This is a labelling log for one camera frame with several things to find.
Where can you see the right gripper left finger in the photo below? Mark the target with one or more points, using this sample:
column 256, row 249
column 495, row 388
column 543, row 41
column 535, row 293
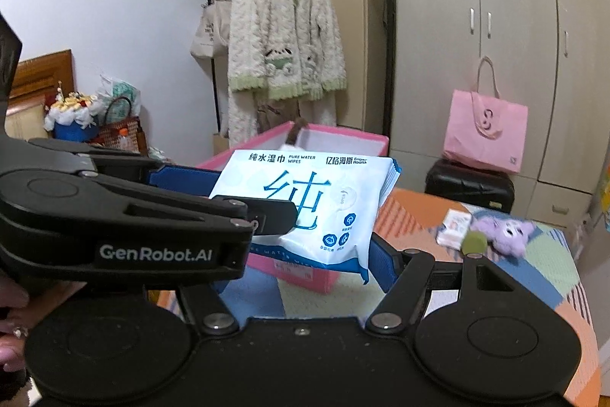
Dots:
column 203, row 308

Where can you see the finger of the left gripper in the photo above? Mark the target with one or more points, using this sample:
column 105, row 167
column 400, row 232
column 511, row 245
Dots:
column 270, row 216
column 182, row 179

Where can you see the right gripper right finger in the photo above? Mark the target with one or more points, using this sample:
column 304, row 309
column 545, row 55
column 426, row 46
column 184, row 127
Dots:
column 404, row 277

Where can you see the small white tissue pack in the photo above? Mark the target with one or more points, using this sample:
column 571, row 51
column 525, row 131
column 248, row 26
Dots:
column 454, row 229

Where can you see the blue wet wipes pack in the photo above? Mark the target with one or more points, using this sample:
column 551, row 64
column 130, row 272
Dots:
column 337, row 197

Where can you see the green foam ball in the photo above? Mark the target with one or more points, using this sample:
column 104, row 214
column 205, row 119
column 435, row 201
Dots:
column 474, row 242

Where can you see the purple plush toy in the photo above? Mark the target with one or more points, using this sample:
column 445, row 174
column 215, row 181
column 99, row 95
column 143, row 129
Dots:
column 508, row 237

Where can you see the white brown plush toy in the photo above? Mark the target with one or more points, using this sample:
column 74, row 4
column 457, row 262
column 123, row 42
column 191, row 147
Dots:
column 290, row 143

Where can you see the person's left hand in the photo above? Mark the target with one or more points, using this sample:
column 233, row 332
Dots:
column 23, row 314

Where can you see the pink cardboard box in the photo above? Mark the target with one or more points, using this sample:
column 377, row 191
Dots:
column 314, row 138

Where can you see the woven basket bag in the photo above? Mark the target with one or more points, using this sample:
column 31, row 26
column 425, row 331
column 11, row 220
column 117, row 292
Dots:
column 126, row 134

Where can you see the flower bouquet blue wrap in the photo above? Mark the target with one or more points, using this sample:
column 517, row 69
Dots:
column 73, row 117

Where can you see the black suitcase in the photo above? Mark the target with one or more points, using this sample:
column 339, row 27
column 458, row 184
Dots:
column 486, row 189

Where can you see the beige canvas tote bag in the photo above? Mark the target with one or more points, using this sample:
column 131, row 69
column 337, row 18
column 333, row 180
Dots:
column 212, row 36

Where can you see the wooden headboard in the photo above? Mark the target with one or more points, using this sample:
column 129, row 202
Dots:
column 34, row 88

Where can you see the colourful patchwork table cover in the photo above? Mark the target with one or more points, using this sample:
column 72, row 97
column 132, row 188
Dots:
column 484, row 339

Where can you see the pink tote bag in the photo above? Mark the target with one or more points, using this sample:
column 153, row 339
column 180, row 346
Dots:
column 486, row 131

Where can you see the cream knit cardigan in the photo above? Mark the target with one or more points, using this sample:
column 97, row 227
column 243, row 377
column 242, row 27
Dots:
column 283, row 54

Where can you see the colourful gift bag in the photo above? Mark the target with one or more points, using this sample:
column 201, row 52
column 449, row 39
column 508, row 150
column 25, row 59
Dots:
column 605, row 197

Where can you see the beige wardrobe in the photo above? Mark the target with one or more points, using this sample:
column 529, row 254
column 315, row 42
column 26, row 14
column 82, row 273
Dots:
column 550, row 55

